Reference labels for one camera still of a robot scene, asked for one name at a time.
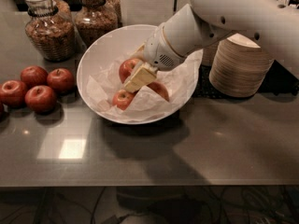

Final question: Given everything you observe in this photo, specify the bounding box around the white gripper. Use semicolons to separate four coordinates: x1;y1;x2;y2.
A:
123;23;185;92

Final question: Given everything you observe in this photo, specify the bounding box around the red apple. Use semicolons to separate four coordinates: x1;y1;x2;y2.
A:
47;68;75;94
25;85;57;113
119;58;140;82
0;80;28;108
21;65;48;88

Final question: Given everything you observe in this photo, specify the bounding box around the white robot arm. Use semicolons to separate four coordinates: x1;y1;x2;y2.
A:
123;0;299;92

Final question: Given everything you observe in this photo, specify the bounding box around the right apple in bowl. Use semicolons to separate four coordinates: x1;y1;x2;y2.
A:
148;81;169;101

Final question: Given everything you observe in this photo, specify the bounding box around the large white bowl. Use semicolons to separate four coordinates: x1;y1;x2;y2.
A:
76;23;200;125

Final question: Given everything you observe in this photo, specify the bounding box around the front left apple in bowl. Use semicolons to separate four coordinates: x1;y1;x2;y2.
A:
112;89;135;110

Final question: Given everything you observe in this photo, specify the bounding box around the white tissue paper liner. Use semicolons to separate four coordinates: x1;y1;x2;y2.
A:
82;50;203;122

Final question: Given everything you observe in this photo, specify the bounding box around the white paper sign left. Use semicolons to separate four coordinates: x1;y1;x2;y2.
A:
121;0;174;25

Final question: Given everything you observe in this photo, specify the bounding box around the right glass granola jar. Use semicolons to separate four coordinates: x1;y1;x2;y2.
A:
74;0;119;47

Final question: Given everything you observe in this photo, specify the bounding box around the glass granola jar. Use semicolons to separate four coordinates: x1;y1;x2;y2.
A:
24;0;76;62
74;0;119;47

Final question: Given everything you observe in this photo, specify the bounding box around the back stack of paper bowls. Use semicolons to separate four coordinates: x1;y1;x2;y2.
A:
202;42;219;66

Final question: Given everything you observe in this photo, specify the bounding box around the stack of paper bowls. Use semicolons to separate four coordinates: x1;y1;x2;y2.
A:
202;42;219;66
209;34;274;98

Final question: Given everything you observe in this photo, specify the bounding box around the front stack of paper bowls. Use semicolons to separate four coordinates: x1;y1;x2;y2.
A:
209;34;274;98

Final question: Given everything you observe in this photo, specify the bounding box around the left glass granola jar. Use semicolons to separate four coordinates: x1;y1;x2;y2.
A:
24;0;76;62

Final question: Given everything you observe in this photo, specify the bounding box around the black perforated mat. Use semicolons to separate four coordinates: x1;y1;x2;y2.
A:
192;61;299;99

